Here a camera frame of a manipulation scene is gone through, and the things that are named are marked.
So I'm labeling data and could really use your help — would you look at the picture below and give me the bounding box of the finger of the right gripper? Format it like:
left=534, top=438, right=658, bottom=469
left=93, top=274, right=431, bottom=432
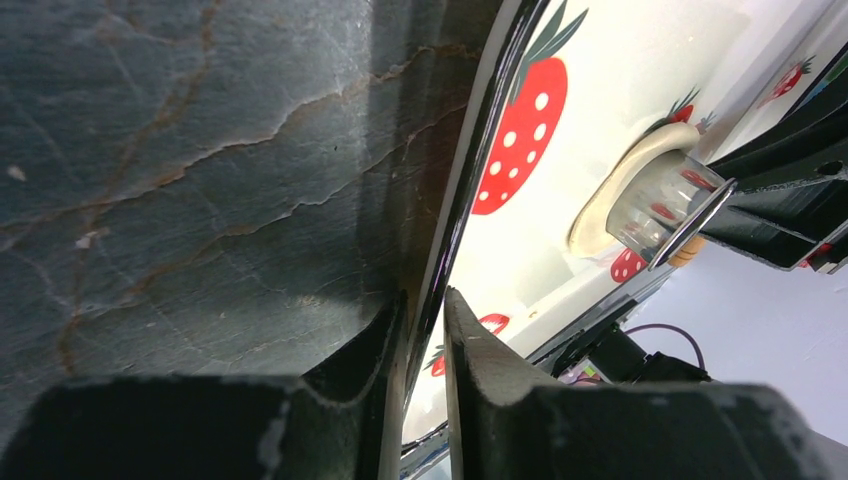
left=702, top=86, right=847, bottom=273

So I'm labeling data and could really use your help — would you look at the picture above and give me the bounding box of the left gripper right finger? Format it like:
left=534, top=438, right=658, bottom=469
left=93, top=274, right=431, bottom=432
left=444, top=288, right=847, bottom=479

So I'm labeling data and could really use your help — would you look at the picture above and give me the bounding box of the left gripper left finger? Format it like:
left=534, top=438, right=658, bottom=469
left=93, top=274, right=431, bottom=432
left=1, top=292, right=407, bottom=479

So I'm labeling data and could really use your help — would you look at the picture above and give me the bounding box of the wooden dough roller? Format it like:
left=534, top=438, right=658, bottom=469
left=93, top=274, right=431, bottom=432
left=668, top=236, right=707, bottom=268

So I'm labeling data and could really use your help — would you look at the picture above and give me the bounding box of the white dough piece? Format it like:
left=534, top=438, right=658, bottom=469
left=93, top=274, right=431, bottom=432
left=566, top=122, right=701, bottom=258

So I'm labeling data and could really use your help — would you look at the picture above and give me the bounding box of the white strawberry tray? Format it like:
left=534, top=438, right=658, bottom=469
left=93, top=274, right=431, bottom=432
left=400, top=0, right=848, bottom=458

